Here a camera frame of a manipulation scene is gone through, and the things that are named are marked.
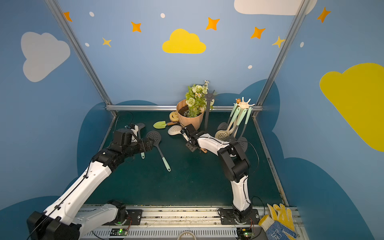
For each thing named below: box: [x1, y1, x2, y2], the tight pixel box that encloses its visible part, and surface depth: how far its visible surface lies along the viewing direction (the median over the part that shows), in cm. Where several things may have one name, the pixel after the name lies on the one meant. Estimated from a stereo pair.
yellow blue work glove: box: [258, 203, 298, 240], surface depth 73 cm
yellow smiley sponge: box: [169, 111, 180, 122], surface depth 118 cm
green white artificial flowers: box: [183, 80, 215, 118], surface depth 95 cm
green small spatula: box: [153, 121, 177, 129], surface depth 117 cm
